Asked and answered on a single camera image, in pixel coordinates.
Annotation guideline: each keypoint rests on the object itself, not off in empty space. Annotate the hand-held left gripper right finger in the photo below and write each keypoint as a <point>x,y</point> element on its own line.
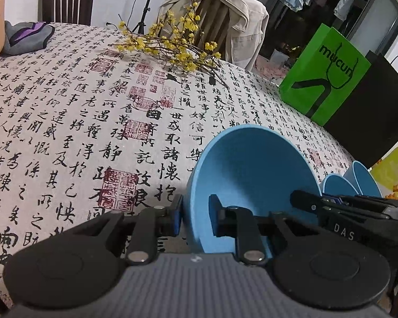
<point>214,215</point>

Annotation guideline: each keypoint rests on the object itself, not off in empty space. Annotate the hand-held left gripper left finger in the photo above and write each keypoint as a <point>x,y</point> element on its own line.
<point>176,215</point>

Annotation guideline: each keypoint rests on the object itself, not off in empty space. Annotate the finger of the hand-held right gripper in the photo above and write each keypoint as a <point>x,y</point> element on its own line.
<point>306,203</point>
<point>361,202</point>

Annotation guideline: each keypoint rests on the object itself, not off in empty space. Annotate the blue bowl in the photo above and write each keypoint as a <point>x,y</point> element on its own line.
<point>340,184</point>
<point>252,172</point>
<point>366,179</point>

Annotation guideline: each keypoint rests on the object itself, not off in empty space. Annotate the yellow-green printed bag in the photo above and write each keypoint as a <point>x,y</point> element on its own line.
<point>394,169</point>

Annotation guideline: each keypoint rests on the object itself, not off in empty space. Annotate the black paper bag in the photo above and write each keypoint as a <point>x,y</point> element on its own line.
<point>374,116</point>

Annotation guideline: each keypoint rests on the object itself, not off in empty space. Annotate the green paper bag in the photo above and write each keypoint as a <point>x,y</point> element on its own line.
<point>305,73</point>

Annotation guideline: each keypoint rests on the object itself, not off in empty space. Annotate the calligraphy printed tablecloth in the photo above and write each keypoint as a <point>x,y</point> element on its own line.
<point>69,122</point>

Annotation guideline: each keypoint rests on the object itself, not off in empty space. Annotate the yellow flower branch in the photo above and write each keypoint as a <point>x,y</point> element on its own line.
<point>182,49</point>

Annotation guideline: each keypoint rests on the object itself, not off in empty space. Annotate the black framed glass door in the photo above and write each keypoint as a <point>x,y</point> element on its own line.
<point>378,16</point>

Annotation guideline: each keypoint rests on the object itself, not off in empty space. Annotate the beige jacket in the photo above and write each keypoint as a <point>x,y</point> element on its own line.
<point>245,23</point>

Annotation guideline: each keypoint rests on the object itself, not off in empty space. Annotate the wooden chair with jacket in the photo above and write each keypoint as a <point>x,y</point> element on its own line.
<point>215,20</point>

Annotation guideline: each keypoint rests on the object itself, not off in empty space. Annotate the studio light on stand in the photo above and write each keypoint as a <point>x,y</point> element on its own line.
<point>147,3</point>

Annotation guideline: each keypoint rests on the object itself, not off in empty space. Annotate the grey purple cloth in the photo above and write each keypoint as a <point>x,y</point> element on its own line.
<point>26,36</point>

